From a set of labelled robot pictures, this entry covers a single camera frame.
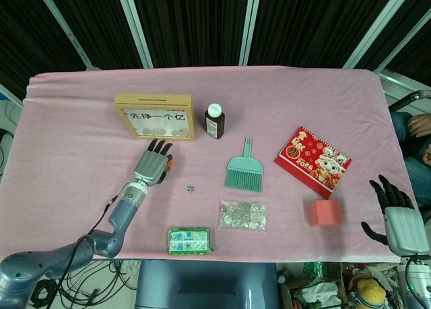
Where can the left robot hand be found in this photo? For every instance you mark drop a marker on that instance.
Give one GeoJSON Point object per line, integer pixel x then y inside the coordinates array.
{"type": "Point", "coordinates": [151, 166]}

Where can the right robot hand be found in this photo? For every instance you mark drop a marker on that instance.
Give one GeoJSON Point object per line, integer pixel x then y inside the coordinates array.
{"type": "Point", "coordinates": [404, 228]}

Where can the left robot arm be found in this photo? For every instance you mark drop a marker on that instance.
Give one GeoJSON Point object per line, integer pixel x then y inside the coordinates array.
{"type": "Point", "coordinates": [123, 214]}

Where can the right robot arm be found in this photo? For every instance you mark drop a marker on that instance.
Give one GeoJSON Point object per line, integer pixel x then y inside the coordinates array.
{"type": "Point", "coordinates": [419, 272]}

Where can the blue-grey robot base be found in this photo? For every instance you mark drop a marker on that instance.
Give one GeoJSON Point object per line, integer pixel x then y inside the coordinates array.
{"type": "Point", "coordinates": [202, 282]}

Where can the clear bag of coins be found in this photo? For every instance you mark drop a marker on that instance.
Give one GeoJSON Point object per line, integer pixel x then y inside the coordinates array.
{"type": "Point", "coordinates": [242, 214]}

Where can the silver coin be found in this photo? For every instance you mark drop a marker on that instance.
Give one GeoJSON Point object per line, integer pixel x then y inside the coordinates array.
{"type": "Point", "coordinates": [191, 188]}

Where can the pink table cloth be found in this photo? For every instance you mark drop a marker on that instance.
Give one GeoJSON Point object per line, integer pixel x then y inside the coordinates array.
{"type": "Point", "coordinates": [84, 137]}

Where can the dark brown bottle white cap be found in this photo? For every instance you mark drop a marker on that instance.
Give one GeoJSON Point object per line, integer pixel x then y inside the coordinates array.
{"type": "Point", "coordinates": [214, 124]}

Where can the yellow plush toy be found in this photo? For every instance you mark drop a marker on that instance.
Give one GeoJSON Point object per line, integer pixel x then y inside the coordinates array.
{"type": "Point", "coordinates": [368, 295]}

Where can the pink hexagonal block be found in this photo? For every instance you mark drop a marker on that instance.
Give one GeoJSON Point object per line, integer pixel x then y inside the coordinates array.
{"type": "Point", "coordinates": [325, 214]}

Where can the green plastic packet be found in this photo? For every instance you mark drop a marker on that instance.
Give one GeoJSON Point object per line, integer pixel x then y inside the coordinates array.
{"type": "Point", "coordinates": [190, 240]}

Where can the teal mini broom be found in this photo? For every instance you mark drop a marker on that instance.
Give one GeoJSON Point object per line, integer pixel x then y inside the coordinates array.
{"type": "Point", "coordinates": [243, 177]}

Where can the green foil bag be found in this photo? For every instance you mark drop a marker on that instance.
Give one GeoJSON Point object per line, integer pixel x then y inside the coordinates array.
{"type": "Point", "coordinates": [313, 268]}

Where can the bystander in blue jeans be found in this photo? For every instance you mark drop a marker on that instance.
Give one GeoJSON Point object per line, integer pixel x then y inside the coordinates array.
{"type": "Point", "coordinates": [400, 124]}

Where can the red 2026 desk calendar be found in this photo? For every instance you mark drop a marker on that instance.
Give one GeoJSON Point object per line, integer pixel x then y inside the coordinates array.
{"type": "Point", "coordinates": [303, 154]}

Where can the wooden coin bank frame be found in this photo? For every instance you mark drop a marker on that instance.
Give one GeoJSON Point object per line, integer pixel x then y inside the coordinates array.
{"type": "Point", "coordinates": [151, 100]}

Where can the aluminium frame post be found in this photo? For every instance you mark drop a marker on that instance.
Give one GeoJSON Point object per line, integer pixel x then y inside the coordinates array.
{"type": "Point", "coordinates": [375, 26]}
{"type": "Point", "coordinates": [405, 45]}
{"type": "Point", "coordinates": [134, 26]}
{"type": "Point", "coordinates": [67, 26]}
{"type": "Point", "coordinates": [250, 26]}

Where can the aluminium frame rail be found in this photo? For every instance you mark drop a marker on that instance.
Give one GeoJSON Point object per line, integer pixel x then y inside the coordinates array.
{"type": "Point", "coordinates": [10, 95]}
{"type": "Point", "coordinates": [404, 83]}

